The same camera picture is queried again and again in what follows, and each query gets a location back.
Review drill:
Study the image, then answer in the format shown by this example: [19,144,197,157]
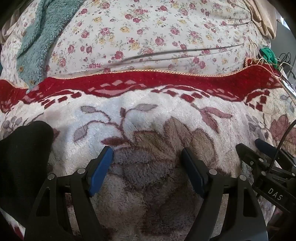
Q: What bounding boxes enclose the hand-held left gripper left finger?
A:
[24,146,114,241]

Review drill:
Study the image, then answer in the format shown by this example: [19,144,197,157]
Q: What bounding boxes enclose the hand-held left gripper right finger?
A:
[181,147,269,241]

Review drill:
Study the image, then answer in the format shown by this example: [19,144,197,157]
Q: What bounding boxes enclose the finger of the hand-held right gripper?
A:
[255,138,296,165]
[235,143,266,173]

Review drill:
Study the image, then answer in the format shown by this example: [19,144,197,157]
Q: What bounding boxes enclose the black pants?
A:
[0,120,55,229]

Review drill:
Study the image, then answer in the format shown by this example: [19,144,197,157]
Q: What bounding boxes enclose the red white floral fleece blanket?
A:
[0,64,296,241]

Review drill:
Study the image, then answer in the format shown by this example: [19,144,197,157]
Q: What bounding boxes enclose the green cloth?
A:
[259,47,278,70]

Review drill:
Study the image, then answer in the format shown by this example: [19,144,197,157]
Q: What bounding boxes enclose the beige cloth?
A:
[244,0,282,39]

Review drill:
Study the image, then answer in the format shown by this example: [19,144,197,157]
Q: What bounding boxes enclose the teal fleece jacket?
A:
[17,0,86,90]

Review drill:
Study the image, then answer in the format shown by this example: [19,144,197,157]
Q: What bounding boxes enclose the rose print bed sheet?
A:
[0,0,273,78]

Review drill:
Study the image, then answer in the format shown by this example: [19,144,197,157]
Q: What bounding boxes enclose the tangle of black cables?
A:
[277,52,296,77]

